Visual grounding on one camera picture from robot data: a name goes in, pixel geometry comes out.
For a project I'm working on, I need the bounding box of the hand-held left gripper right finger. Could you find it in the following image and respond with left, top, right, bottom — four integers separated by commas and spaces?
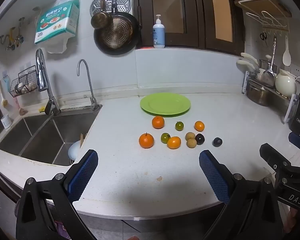
199, 150, 284, 240

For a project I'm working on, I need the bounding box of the steel skimmer ladle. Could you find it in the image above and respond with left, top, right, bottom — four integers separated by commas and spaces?
261, 37, 277, 87

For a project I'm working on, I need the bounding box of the green paper towel package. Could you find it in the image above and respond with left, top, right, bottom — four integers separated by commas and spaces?
34, 0, 80, 45

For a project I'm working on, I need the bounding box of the wooden cutting board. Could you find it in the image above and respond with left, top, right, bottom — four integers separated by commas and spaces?
234, 0, 292, 18

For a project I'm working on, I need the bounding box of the wooden dish brush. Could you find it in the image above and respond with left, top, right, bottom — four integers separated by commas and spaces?
0, 78, 8, 108

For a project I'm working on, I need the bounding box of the large orange tangerine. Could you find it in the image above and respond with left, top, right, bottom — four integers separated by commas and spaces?
152, 116, 165, 129

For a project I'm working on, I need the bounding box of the steel double sink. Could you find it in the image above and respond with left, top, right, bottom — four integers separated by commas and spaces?
0, 110, 100, 167

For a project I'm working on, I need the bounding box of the green plate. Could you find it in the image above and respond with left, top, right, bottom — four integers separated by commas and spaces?
140, 93, 191, 117

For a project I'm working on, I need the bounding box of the brass saucepan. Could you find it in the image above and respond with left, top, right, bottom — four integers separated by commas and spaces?
91, 0, 113, 29

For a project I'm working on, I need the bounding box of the chrome kitchen faucet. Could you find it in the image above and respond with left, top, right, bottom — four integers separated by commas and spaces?
35, 49, 60, 116

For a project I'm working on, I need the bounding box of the white dish rack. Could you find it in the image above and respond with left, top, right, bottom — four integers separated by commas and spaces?
241, 71, 300, 124

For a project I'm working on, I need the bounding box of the orange tangerine with stem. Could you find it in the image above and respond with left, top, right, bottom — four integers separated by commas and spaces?
139, 132, 154, 149

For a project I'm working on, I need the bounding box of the metal colander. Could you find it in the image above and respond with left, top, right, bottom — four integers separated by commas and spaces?
100, 15, 134, 50

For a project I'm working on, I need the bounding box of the white plastic bag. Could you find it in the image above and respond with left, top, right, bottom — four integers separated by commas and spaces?
45, 36, 68, 54

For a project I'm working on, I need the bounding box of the white ceramic jug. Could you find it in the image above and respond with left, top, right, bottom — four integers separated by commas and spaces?
275, 69, 300, 98

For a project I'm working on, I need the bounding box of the brass wall hook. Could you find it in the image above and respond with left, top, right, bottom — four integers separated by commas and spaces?
15, 17, 25, 47
0, 27, 17, 51

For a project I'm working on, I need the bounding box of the white rice paddle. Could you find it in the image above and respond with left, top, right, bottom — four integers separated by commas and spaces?
282, 35, 292, 66

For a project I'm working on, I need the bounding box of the steel pot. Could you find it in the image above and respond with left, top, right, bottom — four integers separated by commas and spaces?
245, 80, 275, 107

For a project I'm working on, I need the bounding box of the dark wooden window frame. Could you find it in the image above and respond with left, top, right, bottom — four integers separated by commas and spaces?
131, 0, 245, 55

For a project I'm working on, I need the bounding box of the black wire basket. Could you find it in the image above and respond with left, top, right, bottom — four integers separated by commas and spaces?
9, 65, 38, 97

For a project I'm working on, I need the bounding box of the white wire rack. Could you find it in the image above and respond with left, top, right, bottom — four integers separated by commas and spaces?
245, 10, 290, 33

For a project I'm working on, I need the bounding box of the round metal steamer plate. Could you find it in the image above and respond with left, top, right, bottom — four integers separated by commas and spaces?
90, 0, 132, 18

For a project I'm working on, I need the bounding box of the white cup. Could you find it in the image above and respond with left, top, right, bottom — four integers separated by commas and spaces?
0, 114, 12, 130

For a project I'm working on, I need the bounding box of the slim gooseneck faucet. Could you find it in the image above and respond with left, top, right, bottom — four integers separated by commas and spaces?
77, 59, 100, 111

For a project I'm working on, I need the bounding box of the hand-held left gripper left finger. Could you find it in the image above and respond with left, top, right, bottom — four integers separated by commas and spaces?
16, 149, 99, 240

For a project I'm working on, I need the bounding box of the white bowl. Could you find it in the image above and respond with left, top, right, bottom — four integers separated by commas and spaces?
68, 140, 87, 161

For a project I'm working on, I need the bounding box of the person's right hand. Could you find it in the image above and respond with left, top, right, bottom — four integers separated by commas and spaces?
285, 204, 300, 233

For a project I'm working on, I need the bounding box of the black frying pan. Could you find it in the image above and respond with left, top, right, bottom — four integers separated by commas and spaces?
94, 0, 140, 55

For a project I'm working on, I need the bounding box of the white soap pump bottle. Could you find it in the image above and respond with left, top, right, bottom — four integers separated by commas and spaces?
153, 14, 166, 49

